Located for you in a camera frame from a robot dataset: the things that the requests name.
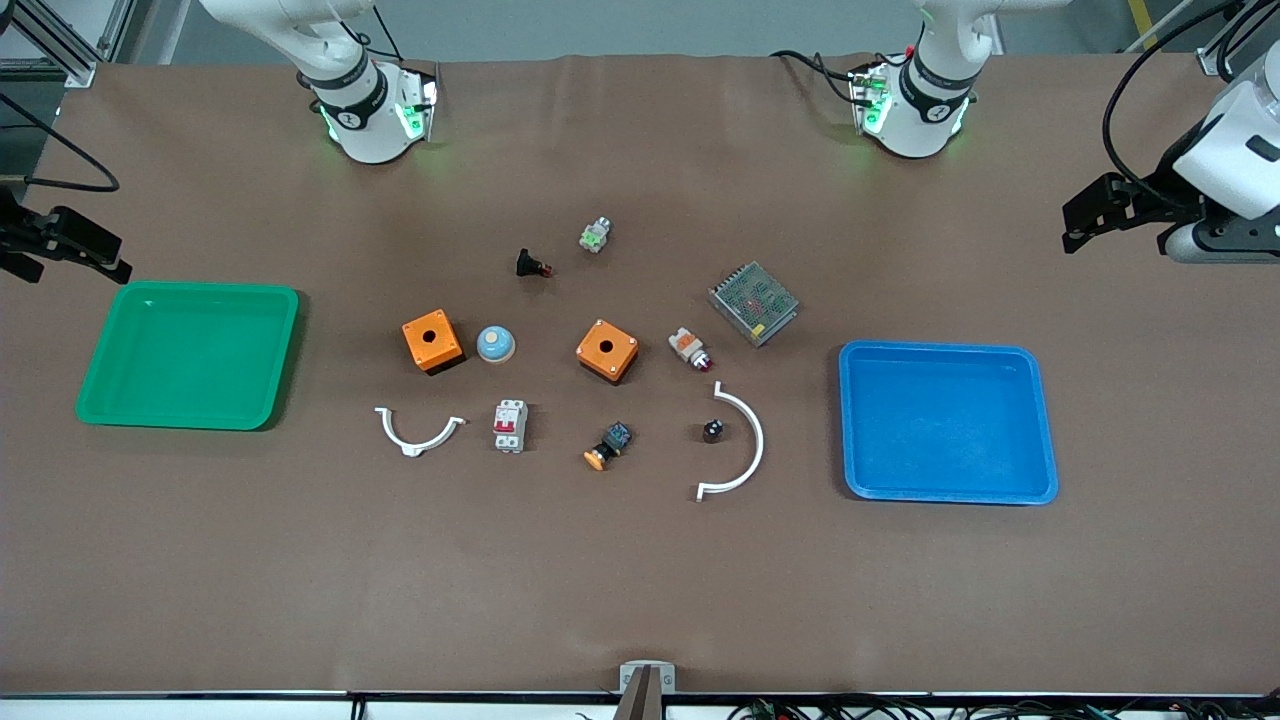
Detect white red circuit breaker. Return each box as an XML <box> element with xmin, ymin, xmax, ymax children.
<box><xmin>492</xmin><ymin>399</ymin><xmax>529</xmax><ymax>454</ymax></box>

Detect green plastic tray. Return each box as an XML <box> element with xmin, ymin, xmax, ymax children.
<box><xmin>76</xmin><ymin>282</ymin><xmax>300</xmax><ymax>432</ymax></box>

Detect blue plastic tray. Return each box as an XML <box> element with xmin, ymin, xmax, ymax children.
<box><xmin>838</xmin><ymin>340</ymin><xmax>1060</xmax><ymax>506</ymax></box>

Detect orange button box black base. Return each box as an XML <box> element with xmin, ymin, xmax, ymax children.
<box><xmin>575</xmin><ymin>319</ymin><xmax>640</xmax><ymax>385</ymax></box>
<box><xmin>402</xmin><ymin>309</ymin><xmax>466</xmax><ymax>376</ymax></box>

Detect metal mesh power supply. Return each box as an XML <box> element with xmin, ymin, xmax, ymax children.
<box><xmin>708</xmin><ymin>261</ymin><xmax>800</xmax><ymax>348</ymax></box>

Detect small white pipe clamp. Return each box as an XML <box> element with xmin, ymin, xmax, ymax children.
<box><xmin>374</xmin><ymin>405</ymin><xmax>467</xmax><ymax>458</ymax></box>

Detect large white curved clamp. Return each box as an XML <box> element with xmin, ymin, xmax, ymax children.
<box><xmin>696</xmin><ymin>380</ymin><xmax>766</xmax><ymax>502</ymax></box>

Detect red indicator lamp white body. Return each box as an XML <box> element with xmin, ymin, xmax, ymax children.
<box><xmin>668</xmin><ymin>326</ymin><xmax>714</xmax><ymax>373</ymax></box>

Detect yellow mushroom push button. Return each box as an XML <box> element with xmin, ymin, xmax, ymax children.
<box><xmin>583</xmin><ymin>421</ymin><xmax>633</xmax><ymax>472</ymax></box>

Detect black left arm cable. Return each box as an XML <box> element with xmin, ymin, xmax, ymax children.
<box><xmin>1102</xmin><ymin>0</ymin><xmax>1247</xmax><ymax>207</ymax></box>

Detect aluminium frame profile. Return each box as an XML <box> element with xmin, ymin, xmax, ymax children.
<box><xmin>1195</xmin><ymin>0</ymin><xmax>1280</xmax><ymax>77</ymax></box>
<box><xmin>0</xmin><ymin>0</ymin><xmax>138</xmax><ymax>88</ymax></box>

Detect black left base cable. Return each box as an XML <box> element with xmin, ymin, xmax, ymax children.
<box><xmin>769</xmin><ymin>48</ymin><xmax>863</xmax><ymax>103</ymax></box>

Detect grey metal table bracket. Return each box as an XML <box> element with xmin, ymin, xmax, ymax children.
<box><xmin>619</xmin><ymin>661</ymin><xmax>677</xmax><ymax>694</ymax></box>

